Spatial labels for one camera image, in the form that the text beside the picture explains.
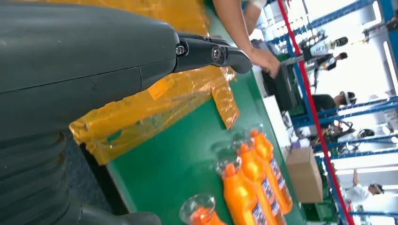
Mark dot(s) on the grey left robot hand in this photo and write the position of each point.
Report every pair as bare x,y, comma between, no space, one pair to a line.
77,56

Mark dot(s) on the orange detergent bottle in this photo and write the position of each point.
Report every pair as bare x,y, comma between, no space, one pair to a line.
202,216
253,169
239,195
264,149

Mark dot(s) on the black carrying case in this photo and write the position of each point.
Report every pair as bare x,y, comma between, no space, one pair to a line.
281,90

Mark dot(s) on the person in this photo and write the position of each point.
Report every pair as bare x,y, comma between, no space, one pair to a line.
325,102
231,24
360,191
334,60

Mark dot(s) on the red pole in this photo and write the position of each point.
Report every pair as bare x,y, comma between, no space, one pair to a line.
314,115

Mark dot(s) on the purple small container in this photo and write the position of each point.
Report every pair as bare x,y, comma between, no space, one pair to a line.
300,144

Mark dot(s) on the yellow taped cardboard sheet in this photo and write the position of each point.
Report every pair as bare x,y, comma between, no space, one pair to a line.
174,93

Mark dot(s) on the blue metal shelving rack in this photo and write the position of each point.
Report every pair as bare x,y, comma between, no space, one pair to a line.
357,110

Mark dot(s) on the brown cardboard box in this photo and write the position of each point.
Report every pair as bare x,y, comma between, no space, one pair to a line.
304,177

